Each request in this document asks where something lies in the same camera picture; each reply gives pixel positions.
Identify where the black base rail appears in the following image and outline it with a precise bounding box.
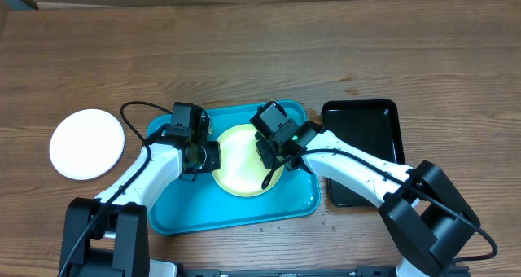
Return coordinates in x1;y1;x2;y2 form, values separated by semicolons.
178;265;471;277

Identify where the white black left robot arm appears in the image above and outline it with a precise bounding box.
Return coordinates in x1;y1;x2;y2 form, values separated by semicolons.
58;102;221;277

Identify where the yellow plate with sauce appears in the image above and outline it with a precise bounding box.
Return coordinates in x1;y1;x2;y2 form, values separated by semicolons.
212;124;283;197

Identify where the white plate with sauce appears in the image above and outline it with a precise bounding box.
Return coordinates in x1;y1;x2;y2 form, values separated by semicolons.
49;108;125;180

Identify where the teal plastic tray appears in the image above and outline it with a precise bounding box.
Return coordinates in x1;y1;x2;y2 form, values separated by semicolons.
146;99;322;235

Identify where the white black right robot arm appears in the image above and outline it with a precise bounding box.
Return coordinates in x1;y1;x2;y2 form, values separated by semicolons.
250;101;479;276

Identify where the black plastic tray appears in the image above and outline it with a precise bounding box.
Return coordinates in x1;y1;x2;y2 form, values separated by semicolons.
322;99;407;208

